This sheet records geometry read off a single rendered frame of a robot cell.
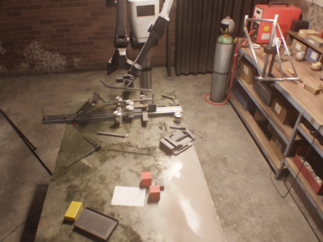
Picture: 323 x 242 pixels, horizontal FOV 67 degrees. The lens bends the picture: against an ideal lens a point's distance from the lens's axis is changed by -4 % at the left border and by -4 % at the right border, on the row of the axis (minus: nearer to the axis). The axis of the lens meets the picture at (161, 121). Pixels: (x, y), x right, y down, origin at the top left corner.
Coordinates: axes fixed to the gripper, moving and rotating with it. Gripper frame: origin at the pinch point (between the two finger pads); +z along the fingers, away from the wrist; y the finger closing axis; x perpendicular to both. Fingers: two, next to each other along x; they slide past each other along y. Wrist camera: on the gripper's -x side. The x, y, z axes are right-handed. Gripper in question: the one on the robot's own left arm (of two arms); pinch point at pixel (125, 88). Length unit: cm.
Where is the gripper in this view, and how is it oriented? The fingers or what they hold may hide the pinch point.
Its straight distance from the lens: 174.3
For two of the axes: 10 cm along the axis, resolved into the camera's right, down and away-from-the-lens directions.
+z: -1.7, 5.8, -7.9
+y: 0.0, -8.0, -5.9
